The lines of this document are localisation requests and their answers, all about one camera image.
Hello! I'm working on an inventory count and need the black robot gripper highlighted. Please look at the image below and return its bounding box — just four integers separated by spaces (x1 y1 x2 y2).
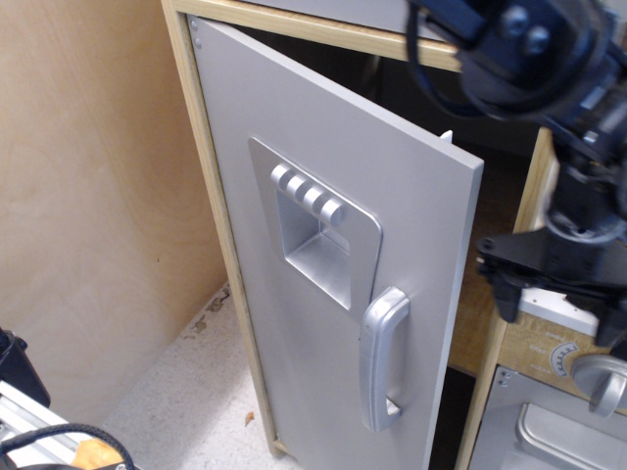
477 164 626 348

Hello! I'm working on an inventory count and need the silver fridge door handle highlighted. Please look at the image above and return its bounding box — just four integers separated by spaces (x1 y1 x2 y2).
359 286 410 433

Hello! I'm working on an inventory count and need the silver fridge door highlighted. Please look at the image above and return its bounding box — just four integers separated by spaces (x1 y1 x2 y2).
190 17 483 469

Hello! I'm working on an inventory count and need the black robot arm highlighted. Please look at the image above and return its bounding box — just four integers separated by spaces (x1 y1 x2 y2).
406 1 626 358

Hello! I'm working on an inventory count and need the white speckled stove top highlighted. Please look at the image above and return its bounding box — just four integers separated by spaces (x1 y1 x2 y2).
518 288 599 337

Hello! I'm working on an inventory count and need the silver oven knob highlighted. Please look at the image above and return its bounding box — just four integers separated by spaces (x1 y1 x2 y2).
571 354 626 418

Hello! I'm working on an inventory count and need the silver oven door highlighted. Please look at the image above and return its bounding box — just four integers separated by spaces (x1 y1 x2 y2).
469 366 626 469

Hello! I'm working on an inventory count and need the silver dispenser panel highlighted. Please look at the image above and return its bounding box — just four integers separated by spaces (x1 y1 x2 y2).
248 137 382 312

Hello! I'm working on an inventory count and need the silver freezer door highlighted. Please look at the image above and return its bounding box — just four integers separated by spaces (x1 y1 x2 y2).
234 0 457 43

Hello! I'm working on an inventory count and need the orange tape piece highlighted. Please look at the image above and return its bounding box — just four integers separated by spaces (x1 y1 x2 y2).
72 439 123 469

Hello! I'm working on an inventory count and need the silver oven door handle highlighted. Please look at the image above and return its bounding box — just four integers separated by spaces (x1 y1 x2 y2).
515 403 626 469

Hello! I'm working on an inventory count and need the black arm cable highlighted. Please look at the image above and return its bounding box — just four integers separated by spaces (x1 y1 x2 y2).
405 0 496 118

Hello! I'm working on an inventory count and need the aluminium rail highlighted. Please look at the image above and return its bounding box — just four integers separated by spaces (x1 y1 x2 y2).
1 381 89 469

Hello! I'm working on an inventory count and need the black braided cable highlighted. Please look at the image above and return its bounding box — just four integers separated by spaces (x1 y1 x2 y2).
0 423 136 470

